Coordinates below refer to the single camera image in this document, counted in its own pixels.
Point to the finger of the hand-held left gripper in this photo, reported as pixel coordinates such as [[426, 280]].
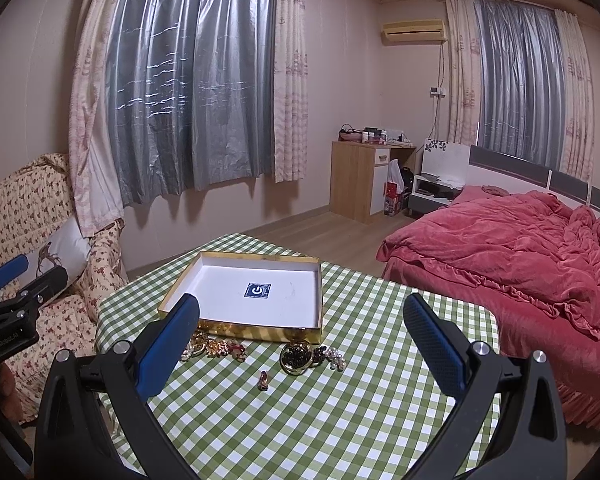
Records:
[[9, 271], [47, 280]]

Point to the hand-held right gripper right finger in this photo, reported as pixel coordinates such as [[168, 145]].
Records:
[[435, 345]]

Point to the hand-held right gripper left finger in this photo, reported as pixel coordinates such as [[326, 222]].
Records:
[[167, 347]]

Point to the gold brooch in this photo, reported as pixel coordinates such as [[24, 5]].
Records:
[[219, 348]]

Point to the red bow brooch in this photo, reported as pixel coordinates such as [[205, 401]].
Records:
[[237, 351]]

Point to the pearl and dark bead brooch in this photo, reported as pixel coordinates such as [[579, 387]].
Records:
[[332, 357]]

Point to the gold box with white inside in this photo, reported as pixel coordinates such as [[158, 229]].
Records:
[[260, 280]]

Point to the round gold dark bead jewelry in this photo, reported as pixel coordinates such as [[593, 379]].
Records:
[[296, 357]]

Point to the deer print cushion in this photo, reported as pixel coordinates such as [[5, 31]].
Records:
[[55, 252]]

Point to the floral covered sofa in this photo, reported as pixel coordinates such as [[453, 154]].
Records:
[[15, 200]]

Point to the blue square sticker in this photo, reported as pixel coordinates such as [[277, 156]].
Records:
[[257, 290]]

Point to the bed with red skirt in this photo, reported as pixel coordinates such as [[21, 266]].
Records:
[[555, 355]]

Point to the red blanket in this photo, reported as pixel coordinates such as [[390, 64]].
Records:
[[505, 240]]

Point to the red box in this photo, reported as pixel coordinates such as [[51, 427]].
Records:
[[394, 202]]

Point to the green checked tablecloth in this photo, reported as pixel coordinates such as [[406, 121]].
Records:
[[305, 420]]

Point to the white grey nightstand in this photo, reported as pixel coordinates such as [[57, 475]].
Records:
[[430, 195]]

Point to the wide floral beige curtain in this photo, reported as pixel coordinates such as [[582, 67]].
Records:
[[87, 125]]

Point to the black bag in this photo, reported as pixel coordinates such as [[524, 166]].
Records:
[[408, 177]]

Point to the white plastic bag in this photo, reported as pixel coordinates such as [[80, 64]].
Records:
[[395, 175]]

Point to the wooden desk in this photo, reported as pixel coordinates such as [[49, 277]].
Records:
[[352, 180]]

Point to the white leaf print board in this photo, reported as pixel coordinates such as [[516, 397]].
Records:
[[450, 160]]

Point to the grey panel headboard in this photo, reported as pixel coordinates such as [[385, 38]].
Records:
[[510, 170]]

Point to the group of cosmetic bottles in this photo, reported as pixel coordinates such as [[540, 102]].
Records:
[[375, 135]]

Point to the pink pouch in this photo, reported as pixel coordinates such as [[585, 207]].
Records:
[[350, 135]]

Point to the large silver grey curtain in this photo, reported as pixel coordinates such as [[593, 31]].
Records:
[[190, 85]]

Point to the small silver grey curtain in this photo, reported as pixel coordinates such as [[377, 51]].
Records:
[[520, 85]]

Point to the narrow floral beige curtain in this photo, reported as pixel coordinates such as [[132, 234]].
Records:
[[290, 85], [577, 110], [462, 70]]

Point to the beige air conditioner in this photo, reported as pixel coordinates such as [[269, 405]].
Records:
[[414, 31]]

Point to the white wall socket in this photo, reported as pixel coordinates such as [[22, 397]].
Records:
[[437, 91]]

